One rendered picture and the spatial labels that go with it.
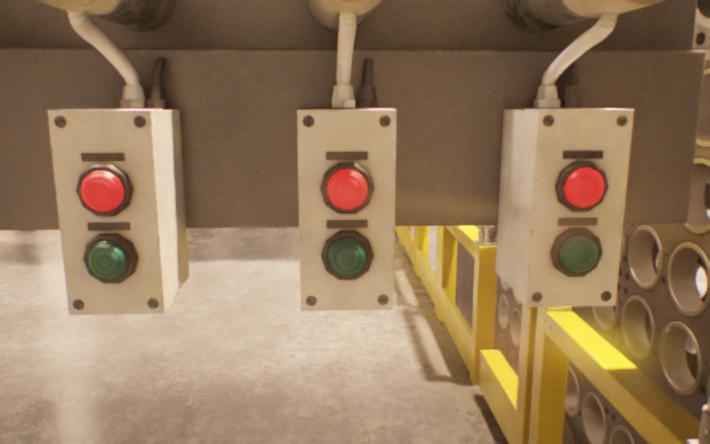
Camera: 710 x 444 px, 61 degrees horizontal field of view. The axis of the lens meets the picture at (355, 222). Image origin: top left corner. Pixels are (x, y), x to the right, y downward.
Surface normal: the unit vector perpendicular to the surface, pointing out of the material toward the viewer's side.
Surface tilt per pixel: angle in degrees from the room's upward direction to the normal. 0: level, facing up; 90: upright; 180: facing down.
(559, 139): 90
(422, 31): 90
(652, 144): 90
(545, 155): 90
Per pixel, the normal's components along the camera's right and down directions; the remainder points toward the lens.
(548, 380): 0.05, 0.21
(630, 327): 0.04, -0.18
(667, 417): 0.00, -0.98
